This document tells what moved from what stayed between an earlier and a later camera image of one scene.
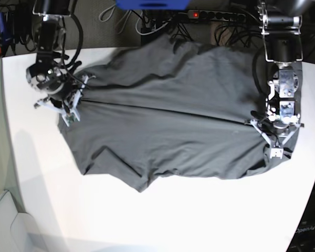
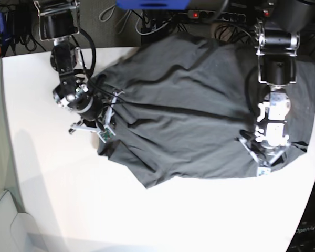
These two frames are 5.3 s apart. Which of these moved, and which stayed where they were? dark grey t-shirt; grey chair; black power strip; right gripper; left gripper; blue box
Moved: right gripper; left gripper; dark grey t-shirt
Stayed: grey chair; black power strip; blue box
